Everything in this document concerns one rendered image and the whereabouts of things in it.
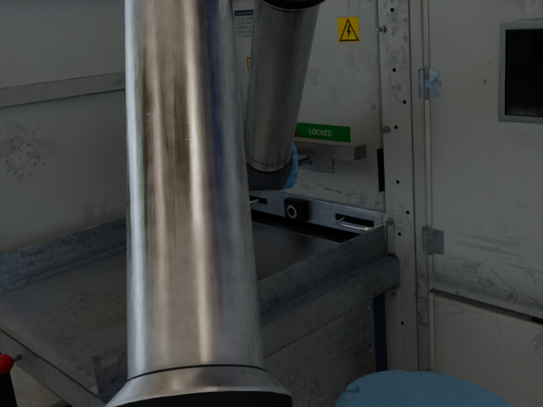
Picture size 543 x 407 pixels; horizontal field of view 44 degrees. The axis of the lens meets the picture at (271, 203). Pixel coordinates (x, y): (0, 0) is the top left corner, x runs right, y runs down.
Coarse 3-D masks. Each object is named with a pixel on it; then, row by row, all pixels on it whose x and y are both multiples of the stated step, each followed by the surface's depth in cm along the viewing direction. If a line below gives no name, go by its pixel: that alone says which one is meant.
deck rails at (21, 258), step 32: (0, 256) 142; (32, 256) 147; (64, 256) 152; (96, 256) 155; (320, 256) 127; (352, 256) 134; (384, 256) 141; (0, 288) 141; (288, 288) 123; (320, 288) 128; (96, 384) 98
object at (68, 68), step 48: (0, 0) 148; (48, 0) 154; (96, 0) 160; (0, 48) 150; (48, 48) 156; (96, 48) 163; (0, 96) 150; (48, 96) 156; (96, 96) 165; (0, 144) 154; (48, 144) 160; (96, 144) 167; (0, 192) 156; (48, 192) 162; (96, 192) 169; (0, 240) 158
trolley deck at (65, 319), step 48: (288, 240) 156; (48, 288) 140; (96, 288) 138; (336, 288) 127; (384, 288) 138; (0, 336) 124; (48, 336) 119; (96, 336) 117; (288, 336) 120; (48, 384) 112
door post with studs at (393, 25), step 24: (384, 0) 127; (384, 24) 128; (384, 48) 130; (384, 72) 131; (408, 72) 127; (384, 96) 132; (408, 96) 128; (384, 120) 134; (408, 120) 129; (384, 144) 136; (408, 144) 131; (384, 168) 137; (408, 168) 132; (408, 192) 134; (408, 216) 135; (408, 240) 137; (408, 264) 138; (408, 288) 140; (408, 312) 142; (408, 336) 143; (408, 360) 145
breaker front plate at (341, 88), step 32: (352, 0) 137; (320, 32) 145; (320, 64) 147; (352, 64) 141; (320, 96) 150; (352, 96) 143; (352, 128) 146; (320, 160) 155; (288, 192) 165; (320, 192) 158; (352, 192) 150
